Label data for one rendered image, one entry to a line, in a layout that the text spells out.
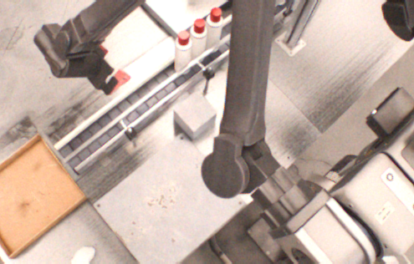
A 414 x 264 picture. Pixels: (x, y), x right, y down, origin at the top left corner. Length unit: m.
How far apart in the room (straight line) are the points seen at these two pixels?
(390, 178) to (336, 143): 1.72
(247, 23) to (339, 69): 0.97
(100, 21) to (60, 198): 0.69
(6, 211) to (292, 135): 0.95
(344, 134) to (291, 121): 1.04
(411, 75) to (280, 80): 1.49
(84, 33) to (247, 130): 0.37
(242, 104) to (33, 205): 0.88
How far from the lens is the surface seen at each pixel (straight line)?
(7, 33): 1.59
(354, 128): 2.41
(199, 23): 1.17
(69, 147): 1.27
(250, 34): 0.57
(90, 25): 0.77
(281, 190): 0.60
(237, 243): 1.84
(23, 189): 1.33
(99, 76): 0.92
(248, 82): 0.58
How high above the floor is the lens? 2.05
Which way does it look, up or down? 70 degrees down
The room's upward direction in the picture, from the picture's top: 11 degrees clockwise
